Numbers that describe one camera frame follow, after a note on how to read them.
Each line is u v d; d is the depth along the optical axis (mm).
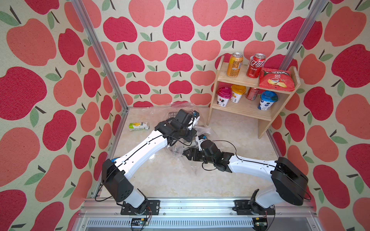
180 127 561
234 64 715
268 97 840
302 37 802
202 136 766
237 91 882
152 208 745
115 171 412
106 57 915
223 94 860
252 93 930
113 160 436
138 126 1039
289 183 430
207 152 643
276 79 703
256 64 703
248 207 719
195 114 673
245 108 948
